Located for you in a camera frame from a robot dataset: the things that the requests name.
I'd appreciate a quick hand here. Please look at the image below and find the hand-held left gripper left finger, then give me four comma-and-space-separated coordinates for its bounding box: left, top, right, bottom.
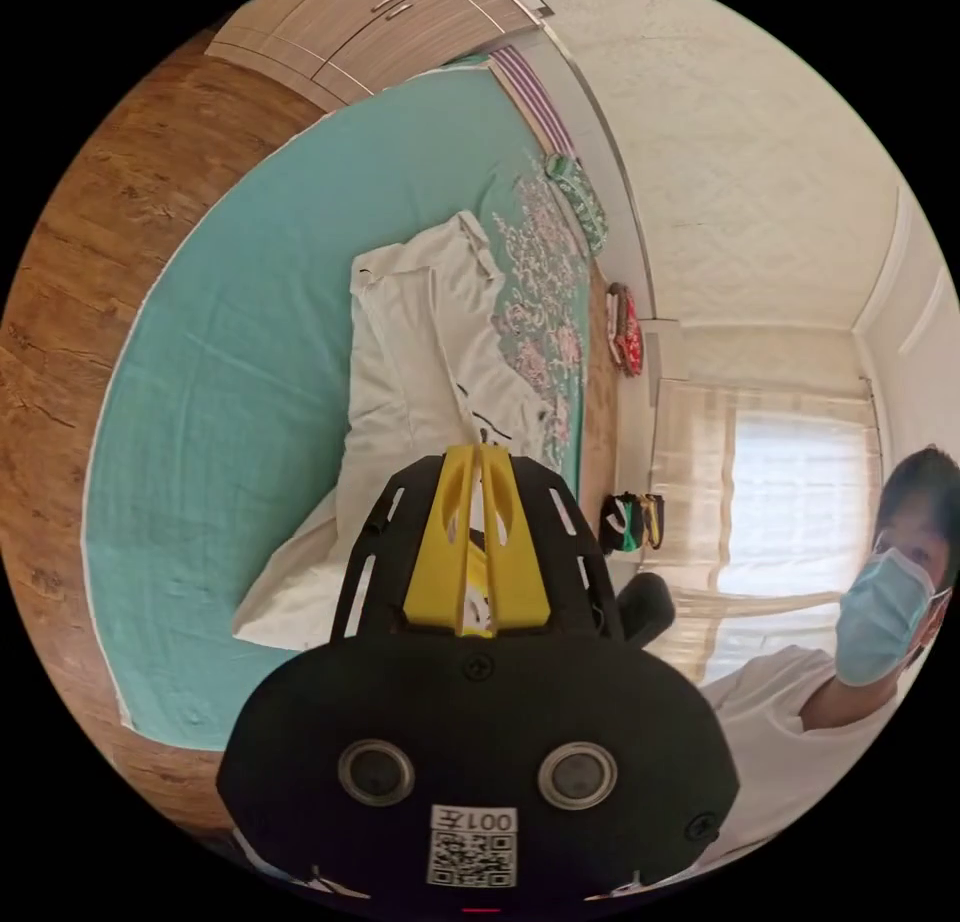
403, 445, 476, 632

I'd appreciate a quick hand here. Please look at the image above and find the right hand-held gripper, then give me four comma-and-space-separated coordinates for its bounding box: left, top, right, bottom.
614, 572, 677, 649

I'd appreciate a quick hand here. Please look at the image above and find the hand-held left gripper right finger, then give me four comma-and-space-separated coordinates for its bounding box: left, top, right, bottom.
478, 444, 554, 632

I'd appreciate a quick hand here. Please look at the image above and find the white t-shirt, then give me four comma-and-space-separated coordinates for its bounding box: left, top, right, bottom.
230, 209, 558, 650

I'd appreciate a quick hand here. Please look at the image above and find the black striped folded cloth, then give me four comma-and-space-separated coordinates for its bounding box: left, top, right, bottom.
599, 492, 667, 557

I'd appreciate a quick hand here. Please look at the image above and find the sheer beige curtain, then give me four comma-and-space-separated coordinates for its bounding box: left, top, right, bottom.
647, 376, 888, 688

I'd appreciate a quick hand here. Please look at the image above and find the window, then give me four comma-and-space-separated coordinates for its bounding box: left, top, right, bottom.
728, 410, 873, 595

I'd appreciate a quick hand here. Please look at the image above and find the person's body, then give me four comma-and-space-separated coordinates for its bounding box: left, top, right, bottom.
698, 444, 960, 857

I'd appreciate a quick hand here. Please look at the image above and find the red patterned folded cloth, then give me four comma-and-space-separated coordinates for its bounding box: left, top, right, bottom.
605, 282, 646, 378

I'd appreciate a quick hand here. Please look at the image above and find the bed with teal floral sheet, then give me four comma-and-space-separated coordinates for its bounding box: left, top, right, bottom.
78, 63, 624, 752

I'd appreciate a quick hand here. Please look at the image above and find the green patterned folded cloth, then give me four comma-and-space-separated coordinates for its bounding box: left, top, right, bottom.
542, 152, 610, 257

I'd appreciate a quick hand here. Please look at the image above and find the purple striped cloth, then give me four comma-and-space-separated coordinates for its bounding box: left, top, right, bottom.
489, 45, 577, 157

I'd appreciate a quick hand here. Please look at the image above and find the wooden cupboard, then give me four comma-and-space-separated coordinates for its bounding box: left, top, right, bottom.
204, 0, 553, 113

